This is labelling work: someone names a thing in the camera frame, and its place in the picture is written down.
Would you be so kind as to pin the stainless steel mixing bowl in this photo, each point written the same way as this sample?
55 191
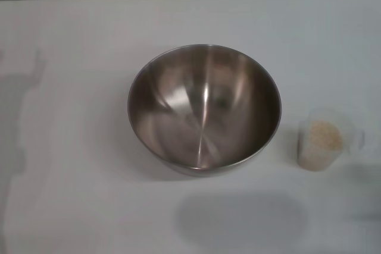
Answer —
205 111

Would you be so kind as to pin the translucent plastic measuring cup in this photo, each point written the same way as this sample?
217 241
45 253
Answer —
312 159

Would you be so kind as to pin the white rice grains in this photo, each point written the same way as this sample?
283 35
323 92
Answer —
326 135

